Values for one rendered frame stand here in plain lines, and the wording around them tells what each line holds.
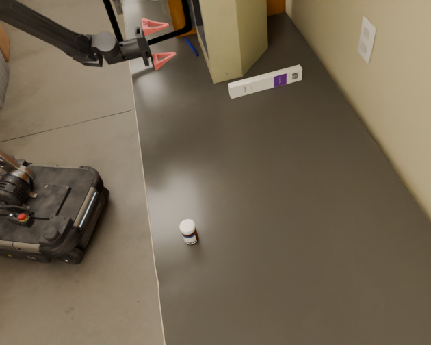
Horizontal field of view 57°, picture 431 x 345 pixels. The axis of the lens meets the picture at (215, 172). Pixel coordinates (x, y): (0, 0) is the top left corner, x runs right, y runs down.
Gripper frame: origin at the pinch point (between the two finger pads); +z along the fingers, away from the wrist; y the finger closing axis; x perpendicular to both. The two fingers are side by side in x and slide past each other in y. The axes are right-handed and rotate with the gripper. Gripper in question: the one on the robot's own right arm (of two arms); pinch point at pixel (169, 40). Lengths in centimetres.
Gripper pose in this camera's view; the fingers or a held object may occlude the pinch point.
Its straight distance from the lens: 127.1
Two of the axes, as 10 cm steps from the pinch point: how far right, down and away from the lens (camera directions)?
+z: 9.7, -2.4, 0.3
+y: -1.4, -6.4, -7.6
